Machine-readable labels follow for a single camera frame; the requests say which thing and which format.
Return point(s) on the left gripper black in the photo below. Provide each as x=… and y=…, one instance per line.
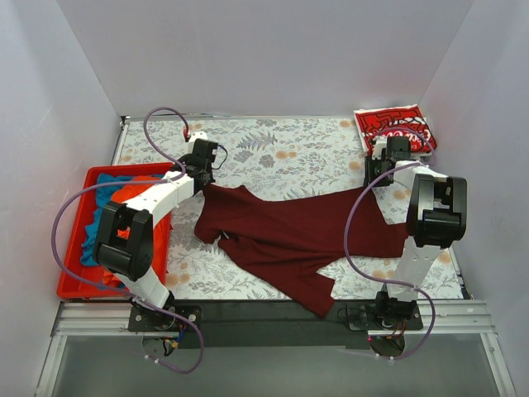
x=205, y=178

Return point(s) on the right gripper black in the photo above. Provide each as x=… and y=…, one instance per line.
x=373, y=173

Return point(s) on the dark red t shirt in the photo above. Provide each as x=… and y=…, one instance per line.
x=285, y=243

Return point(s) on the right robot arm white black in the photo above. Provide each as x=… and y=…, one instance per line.
x=436, y=217

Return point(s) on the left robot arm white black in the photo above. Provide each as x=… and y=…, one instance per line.
x=124, y=243

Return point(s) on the folded red coca-cola t shirt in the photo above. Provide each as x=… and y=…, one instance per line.
x=380, y=120

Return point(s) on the floral table mat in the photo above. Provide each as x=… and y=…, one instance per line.
x=276, y=159

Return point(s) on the orange t shirt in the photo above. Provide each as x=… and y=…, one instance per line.
x=133, y=187

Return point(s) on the blue t shirt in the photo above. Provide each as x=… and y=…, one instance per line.
x=89, y=240

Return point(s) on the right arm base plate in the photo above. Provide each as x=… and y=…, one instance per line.
x=386, y=337

